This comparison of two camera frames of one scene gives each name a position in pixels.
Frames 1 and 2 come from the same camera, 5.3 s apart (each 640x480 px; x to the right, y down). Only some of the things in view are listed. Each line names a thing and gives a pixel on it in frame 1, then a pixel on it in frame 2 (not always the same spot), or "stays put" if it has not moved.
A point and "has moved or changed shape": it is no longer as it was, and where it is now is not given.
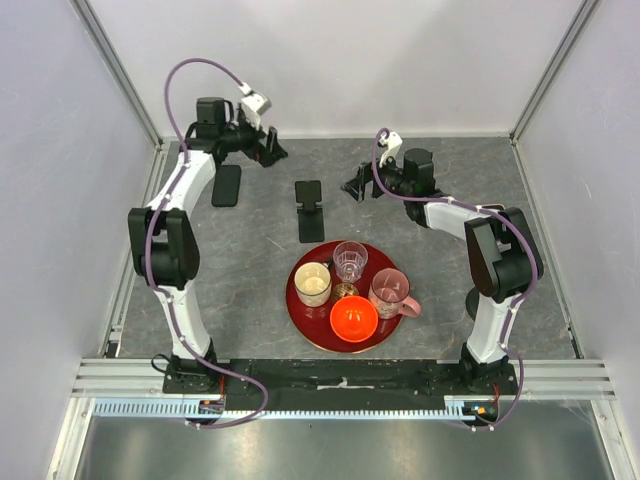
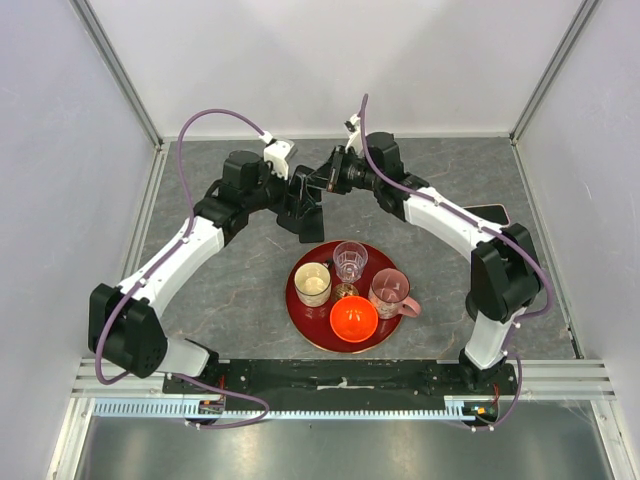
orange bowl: [353, 318] stays put
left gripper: [265, 155] to [282, 208]
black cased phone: [226, 186] has moved or changed shape
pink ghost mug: [389, 292] stays put
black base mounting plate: [338, 384] stays put
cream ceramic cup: [313, 284] stays put
